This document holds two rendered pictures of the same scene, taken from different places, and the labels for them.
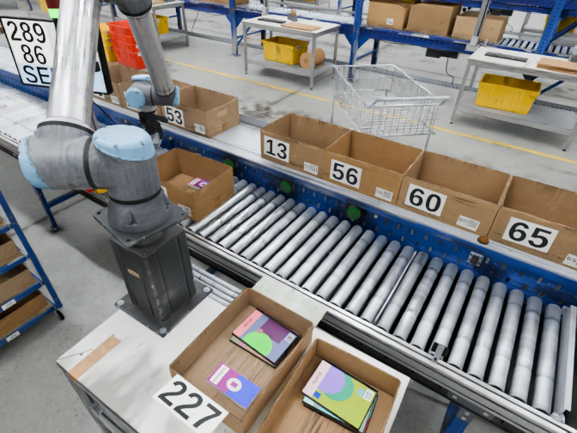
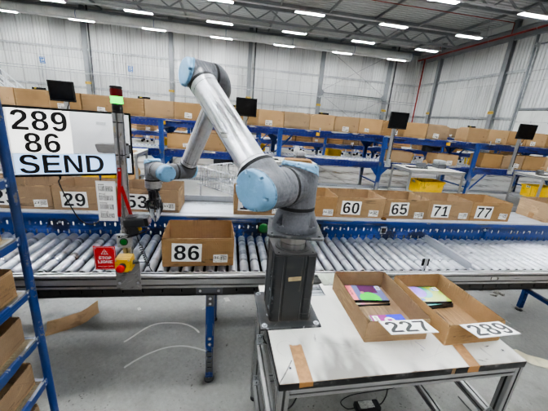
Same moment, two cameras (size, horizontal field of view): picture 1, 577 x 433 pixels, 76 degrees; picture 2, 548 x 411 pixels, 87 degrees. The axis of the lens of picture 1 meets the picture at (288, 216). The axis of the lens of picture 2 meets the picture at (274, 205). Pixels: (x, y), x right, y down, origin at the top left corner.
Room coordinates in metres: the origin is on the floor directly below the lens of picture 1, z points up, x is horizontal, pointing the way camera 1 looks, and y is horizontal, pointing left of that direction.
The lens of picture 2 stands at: (0.17, 1.29, 1.59)
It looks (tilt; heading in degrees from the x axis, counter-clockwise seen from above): 17 degrees down; 317
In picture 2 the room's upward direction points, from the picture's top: 5 degrees clockwise
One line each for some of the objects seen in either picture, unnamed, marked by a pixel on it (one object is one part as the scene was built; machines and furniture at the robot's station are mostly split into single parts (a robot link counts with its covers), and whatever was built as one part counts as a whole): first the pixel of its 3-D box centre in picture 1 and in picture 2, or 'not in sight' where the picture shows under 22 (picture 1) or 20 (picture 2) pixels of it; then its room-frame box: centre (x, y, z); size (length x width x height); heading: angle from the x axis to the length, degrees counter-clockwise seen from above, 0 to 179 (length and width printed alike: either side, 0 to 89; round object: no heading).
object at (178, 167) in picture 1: (186, 182); (200, 241); (1.62, 0.53, 0.83); 0.39 x 0.29 x 0.17; 60
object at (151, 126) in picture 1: (149, 121); (153, 198); (1.81, 0.73, 1.08); 0.09 x 0.08 x 0.12; 148
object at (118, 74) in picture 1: (120, 85); (33, 191); (2.69, 1.24, 0.96); 0.39 x 0.29 x 0.17; 57
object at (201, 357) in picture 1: (245, 352); (375, 302); (0.68, 0.13, 0.80); 0.38 x 0.28 x 0.10; 147
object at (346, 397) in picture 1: (339, 392); (426, 294); (0.56, -0.17, 0.79); 0.19 x 0.14 x 0.02; 57
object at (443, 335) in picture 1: (452, 311); (398, 254); (0.93, -0.65, 0.72); 0.52 x 0.05 x 0.05; 147
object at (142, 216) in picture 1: (137, 200); (295, 215); (0.93, 0.47, 1.21); 0.19 x 0.19 x 0.10
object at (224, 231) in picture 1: (244, 216); (252, 254); (1.49, 0.23, 0.72); 0.52 x 0.05 x 0.05; 147
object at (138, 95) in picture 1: (140, 94); (164, 171); (1.70, 0.71, 1.26); 0.12 x 0.12 x 0.09; 6
